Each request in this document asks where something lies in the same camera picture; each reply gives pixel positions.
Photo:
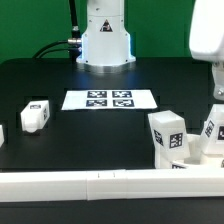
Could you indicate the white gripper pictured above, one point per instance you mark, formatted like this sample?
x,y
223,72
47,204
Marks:
x,y
206,41

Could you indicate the white round stool seat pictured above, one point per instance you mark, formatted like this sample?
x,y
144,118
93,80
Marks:
x,y
195,160

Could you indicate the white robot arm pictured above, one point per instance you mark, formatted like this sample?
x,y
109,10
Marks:
x,y
106,45

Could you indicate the white marker sheet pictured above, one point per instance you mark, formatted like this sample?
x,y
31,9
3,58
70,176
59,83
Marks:
x,y
109,99

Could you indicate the white left fence block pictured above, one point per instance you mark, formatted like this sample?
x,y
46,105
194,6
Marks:
x,y
1,135

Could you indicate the white front fence rail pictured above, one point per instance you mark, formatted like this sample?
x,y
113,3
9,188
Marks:
x,y
112,184

